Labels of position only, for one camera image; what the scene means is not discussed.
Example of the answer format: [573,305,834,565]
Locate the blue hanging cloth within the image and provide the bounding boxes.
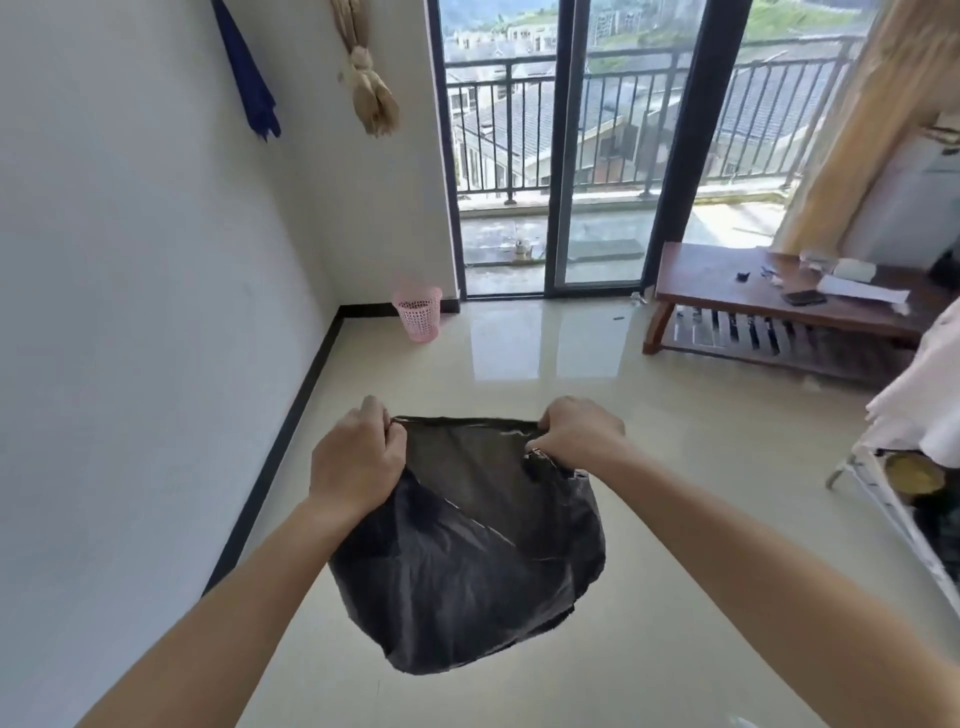
[210,0,282,141]

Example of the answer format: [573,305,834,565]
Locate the black plastic garbage bag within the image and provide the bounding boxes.
[327,416,607,676]

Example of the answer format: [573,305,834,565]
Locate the person's left hand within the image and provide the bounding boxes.
[308,395,410,522]

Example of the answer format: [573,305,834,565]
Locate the beige hanging curtain tie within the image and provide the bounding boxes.
[330,0,400,138]

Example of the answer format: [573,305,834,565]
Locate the white cloth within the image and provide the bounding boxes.
[864,296,960,470]

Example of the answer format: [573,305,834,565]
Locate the black metal balcony railing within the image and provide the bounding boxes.
[442,33,867,206]

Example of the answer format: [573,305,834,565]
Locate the pink plastic waste basket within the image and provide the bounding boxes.
[392,281,444,345]

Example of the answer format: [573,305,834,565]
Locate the black framed sliding glass door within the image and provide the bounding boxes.
[425,0,753,301]

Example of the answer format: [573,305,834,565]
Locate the person's right forearm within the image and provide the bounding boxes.
[577,438,960,728]

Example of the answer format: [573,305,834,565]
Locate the person's left forearm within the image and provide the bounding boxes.
[75,491,376,728]

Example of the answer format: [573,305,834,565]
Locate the person's right hand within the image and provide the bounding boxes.
[524,396,629,477]

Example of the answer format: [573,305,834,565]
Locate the beige curtain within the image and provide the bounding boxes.
[772,0,960,256]

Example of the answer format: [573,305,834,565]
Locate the white paper sheet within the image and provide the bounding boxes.
[815,273,912,306]

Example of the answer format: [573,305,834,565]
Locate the brown wooden coffee table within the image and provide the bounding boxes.
[642,241,954,387]

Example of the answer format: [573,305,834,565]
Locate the metal folding rack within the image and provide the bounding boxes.
[826,446,960,601]

